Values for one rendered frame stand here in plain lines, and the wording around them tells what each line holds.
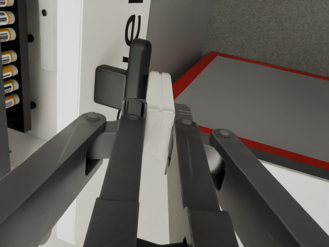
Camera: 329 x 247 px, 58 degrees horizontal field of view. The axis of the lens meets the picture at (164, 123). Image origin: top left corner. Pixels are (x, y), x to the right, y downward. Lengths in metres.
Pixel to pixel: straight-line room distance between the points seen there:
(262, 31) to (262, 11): 0.06
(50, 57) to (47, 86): 0.04
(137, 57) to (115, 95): 0.03
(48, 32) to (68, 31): 0.11
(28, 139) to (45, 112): 0.04
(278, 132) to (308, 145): 0.05
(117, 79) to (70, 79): 0.03
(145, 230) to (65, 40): 0.35
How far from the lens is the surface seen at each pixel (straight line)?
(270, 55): 1.10
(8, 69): 0.31
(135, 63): 0.20
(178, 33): 0.68
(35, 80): 0.35
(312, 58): 1.11
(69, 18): 0.19
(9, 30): 0.30
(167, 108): 0.15
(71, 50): 0.20
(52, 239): 0.42
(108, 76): 0.21
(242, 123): 0.49
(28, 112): 0.33
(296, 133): 0.52
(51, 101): 0.34
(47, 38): 0.31
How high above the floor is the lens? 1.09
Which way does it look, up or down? 61 degrees down
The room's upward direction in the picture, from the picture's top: 139 degrees counter-clockwise
